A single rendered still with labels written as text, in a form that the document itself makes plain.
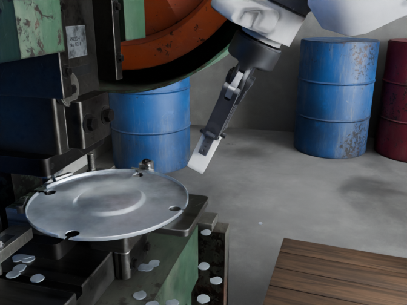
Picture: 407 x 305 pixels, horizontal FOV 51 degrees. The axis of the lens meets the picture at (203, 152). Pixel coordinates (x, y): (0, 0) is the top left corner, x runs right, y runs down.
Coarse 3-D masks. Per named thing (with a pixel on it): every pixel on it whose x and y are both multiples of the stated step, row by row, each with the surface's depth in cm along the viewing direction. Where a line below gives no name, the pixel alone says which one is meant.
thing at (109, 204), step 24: (72, 192) 82; (96, 192) 80; (120, 192) 80; (144, 192) 82; (168, 192) 82; (48, 216) 73; (72, 216) 73; (96, 216) 72; (120, 216) 73; (144, 216) 73; (168, 216) 73; (96, 240) 65
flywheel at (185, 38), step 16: (144, 0) 102; (160, 0) 101; (176, 0) 100; (192, 0) 99; (208, 0) 95; (160, 16) 102; (176, 16) 101; (192, 16) 97; (208, 16) 96; (160, 32) 103; (176, 32) 99; (192, 32) 98; (208, 32) 97; (128, 48) 103; (144, 48) 102; (160, 48) 101; (176, 48) 100; (192, 48) 99; (128, 64) 105; (144, 64) 104; (160, 64) 103
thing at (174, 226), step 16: (176, 208) 76; (192, 208) 76; (176, 224) 70; (192, 224) 70; (112, 240) 75; (128, 240) 76; (144, 240) 83; (128, 256) 76; (144, 256) 84; (128, 272) 77
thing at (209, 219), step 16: (208, 224) 99; (224, 224) 103; (208, 240) 101; (224, 240) 100; (208, 256) 102; (224, 256) 101; (208, 272) 104; (224, 272) 103; (208, 288) 105; (224, 288) 105; (192, 304) 108; (208, 304) 107; (224, 304) 107
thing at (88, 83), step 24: (72, 0) 69; (72, 24) 70; (72, 48) 70; (96, 72) 78; (0, 96) 69; (72, 96) 69; (96, 96) 73; (0, 120) 70; (24, 120) 69; (48, 120) 68; (72, 120) 70; (96, 120) 71; (0, 144) 72; (24, 144) 71; (48, 144) 69; (72, 144) 71
